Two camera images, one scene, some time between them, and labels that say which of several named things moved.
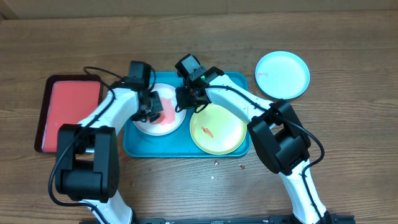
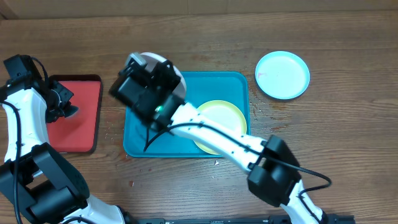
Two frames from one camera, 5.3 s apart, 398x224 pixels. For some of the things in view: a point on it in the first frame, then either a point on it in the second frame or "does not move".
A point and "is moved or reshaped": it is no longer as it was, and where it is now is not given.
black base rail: x=328 y=219 does not move
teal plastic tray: x=138 y=144 does not move
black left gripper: x=158 y=107 to x=66 y=94
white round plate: x=170 y=120 is moved or reshaped
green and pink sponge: x=160 y=120 is moved or reshaped
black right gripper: x=185 y=96 to x=162 y=72
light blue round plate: x=282 y=74 does not move
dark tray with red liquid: x=66 y=99 does not move
